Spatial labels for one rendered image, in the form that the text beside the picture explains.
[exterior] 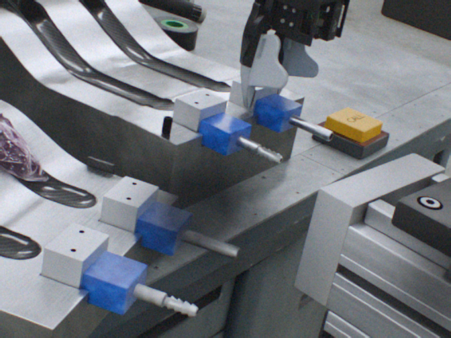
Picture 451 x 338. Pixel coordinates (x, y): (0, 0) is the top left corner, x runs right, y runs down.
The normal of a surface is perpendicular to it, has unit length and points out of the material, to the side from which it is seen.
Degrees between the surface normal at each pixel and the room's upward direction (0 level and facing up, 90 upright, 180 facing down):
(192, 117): 90
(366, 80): 0
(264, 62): 79
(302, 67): 100
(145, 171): 90
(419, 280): 90
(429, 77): 0
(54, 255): 90
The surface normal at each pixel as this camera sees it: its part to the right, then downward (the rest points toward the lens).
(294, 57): -0.55, 0.44
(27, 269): 0.18, -0.88
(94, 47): 0.50, -0.63
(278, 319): 0.79, 0.40
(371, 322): -0.68, 0.21
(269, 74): -0.54, 0.09
